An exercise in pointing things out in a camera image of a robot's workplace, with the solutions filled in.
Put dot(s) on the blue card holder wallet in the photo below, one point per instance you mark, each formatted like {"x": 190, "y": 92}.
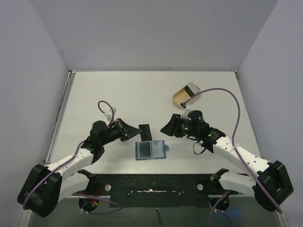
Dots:
{"x": 166, "y": 148}

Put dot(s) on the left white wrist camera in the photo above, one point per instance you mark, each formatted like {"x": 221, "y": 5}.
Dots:
{"x": 110, "y": 113}

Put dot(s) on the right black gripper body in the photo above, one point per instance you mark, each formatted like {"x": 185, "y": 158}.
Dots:
{"x": 178, "y": 126}

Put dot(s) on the white credit card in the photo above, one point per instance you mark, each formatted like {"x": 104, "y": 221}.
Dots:
{"x": 157, "y": 149}

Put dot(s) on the tan oval wooden tray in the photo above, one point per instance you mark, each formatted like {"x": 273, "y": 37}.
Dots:
{"x": 180, "y": 97}

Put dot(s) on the left aluminium rail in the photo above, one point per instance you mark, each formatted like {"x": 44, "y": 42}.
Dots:
{"x": 60, "y": 115}

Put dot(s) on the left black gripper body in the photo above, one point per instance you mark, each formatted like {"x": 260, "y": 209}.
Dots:
{"x": 114, "y": 133}

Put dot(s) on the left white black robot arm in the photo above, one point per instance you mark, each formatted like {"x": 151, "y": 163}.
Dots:
{"x": 46, "y": 185}

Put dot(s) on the stack of cards in tray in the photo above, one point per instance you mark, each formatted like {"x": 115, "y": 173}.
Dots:
{"x": 191, "y": 89}

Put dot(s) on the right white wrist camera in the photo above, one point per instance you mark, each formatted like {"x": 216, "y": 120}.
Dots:
{"x": 186, "y": 110}

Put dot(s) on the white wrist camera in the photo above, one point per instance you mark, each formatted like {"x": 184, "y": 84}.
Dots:
{"x": 110, "y": 113}
{"x": 186, "y": 110}

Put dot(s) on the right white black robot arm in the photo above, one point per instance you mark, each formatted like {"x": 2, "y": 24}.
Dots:
{"x": 269, "y": 183}

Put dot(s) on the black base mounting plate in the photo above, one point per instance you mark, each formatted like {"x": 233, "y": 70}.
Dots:
{"x": 155, "y": 190}

